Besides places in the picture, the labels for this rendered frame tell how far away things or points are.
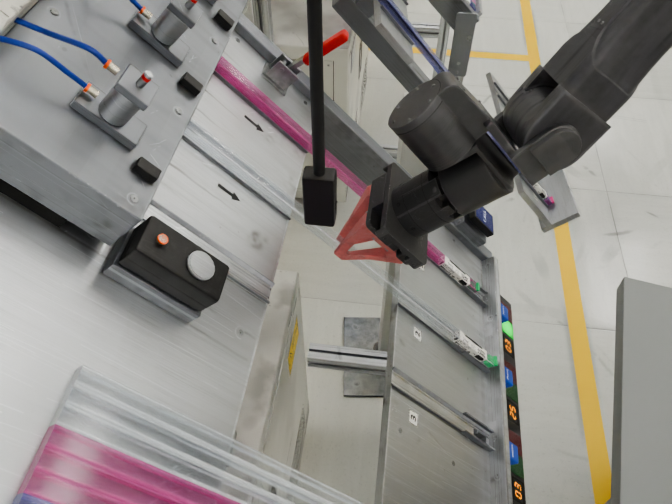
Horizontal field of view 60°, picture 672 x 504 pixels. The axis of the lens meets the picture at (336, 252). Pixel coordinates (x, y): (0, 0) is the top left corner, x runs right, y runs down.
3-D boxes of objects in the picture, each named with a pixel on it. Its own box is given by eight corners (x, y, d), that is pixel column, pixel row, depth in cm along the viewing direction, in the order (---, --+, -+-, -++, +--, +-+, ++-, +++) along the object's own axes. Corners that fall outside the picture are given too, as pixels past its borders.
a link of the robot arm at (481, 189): (525, 199, 53) (523, 161, 57) (483, 148, 50) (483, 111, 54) (461, 230, 57) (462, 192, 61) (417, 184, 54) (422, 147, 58)
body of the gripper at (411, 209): (370, 237, 56) (432, 204, 52) (379, 168, 63) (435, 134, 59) (411, 273, 60) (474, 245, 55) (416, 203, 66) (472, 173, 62)
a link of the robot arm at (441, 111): (591, 149, 49) (556, 110, 56) (518, 47, 44) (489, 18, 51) (473, 232, 54) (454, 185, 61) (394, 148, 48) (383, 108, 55)
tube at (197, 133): (488, 359, 80) (495, 357, 80) (488, 368, 80) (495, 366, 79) (185, 123, 56) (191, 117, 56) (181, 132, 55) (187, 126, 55)
